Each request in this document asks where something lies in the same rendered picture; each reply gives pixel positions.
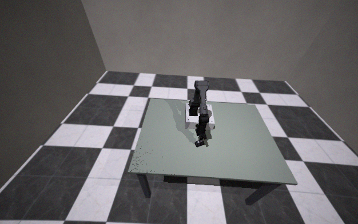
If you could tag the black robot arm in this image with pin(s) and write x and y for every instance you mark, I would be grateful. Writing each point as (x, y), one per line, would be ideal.
(200, 92)

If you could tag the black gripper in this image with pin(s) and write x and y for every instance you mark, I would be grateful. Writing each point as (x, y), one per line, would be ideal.
(200, 133)

